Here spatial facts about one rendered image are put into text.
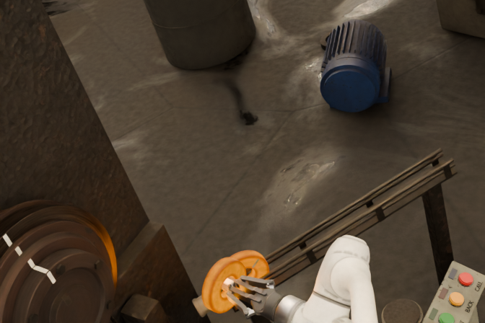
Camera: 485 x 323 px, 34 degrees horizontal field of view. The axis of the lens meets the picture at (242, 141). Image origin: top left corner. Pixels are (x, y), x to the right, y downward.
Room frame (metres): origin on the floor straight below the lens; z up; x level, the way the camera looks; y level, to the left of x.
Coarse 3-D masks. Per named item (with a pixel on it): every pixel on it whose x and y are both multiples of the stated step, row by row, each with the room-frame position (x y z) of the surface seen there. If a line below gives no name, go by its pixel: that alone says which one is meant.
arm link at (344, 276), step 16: (336, 240) 1.40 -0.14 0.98; (352, 240) 1.37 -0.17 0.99; (336, 256) 1.35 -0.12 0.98; (352, 256) 1.34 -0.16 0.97; (368, 256) 1.35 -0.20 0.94; (320, 272) 1.36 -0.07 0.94; (336, 272) 1.30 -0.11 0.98; (352, 272) 1.27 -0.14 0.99; (368, 272) 1.30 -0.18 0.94; (320, 288) 1.32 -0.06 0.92; (336, 288) 1.28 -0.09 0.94; (352, 288) 1.22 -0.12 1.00; (368, 288) 1.20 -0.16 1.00; (352, 304) 1.17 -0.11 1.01; (368, 304) 1.15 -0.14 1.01; (352, 320) 1.13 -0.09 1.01; (368, 320) 1.10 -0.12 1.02
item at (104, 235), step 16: (32, 208) 1.51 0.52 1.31; (48, 208) 1.49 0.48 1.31; (64, 208) 1.52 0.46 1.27; (80, 208) 1.54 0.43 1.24; (0, 224) 1.46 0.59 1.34; (16, 224) 1.43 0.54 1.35; (32, 224) 1.45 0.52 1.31; (96, 224) 1.56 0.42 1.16; (0, 240) 1.39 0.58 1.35; (16, 240) 1.41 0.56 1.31; (0, 256) 1.38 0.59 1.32; (112, 256) 1.55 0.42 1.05; (112, 272) 1.54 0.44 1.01
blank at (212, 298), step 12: (216, 264) 1.54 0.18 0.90; (228, 264) 1.53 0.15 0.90; (240, 264) 1.56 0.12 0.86; (216, 276) 1.50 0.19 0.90; (228, 276) 1.53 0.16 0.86; (204, 288) 1.50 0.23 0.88; (216, 288) 1.49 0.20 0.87; (204, 300) 1.49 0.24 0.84; (216, 300) 1.49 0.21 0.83; (228, 300) 1.51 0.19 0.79; (216, 312) 1.48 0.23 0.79
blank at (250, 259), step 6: (240, 252) 1.68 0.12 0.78; (246, 252) 1.68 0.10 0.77; (252, 252) 1.68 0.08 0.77; (258, 252) 1.69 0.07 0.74; (234, 258) 1.67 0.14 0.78; (240, 258) 1.66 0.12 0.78; (246, 258) 1.66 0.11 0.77; (252, 258) 1.66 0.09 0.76; (258, 258) 1.66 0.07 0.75; (264, 258) 1.68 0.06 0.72; (246, 264) 1.66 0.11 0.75; (252, 264) 1.66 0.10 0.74; (258, 264) 1.66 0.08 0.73; (264, 264) 1.66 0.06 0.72; (252, 270) 1.68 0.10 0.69; (258, 270) 1.66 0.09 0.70; (264, 270) 1.66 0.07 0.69; (252, 276) 1.67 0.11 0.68; (258, 276) 1.66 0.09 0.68
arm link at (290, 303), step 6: (282, 300) 1.37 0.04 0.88; (288, 300) 1.36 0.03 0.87; (294, 300) 1.36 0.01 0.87; (300, 300) 1.36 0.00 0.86; (282, 306) 1.35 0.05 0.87; (288, 306) 1.34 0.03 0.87; (294, 306) 1.33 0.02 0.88; (276, 312) 1.35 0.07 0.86; (282, 312) 1.34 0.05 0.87; (288, 312) 1.33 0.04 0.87; (294, 312) 1.32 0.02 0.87; (276, 318) 1.34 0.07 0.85; (282, 318) 1.33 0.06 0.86; (288, 318) 1.32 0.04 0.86
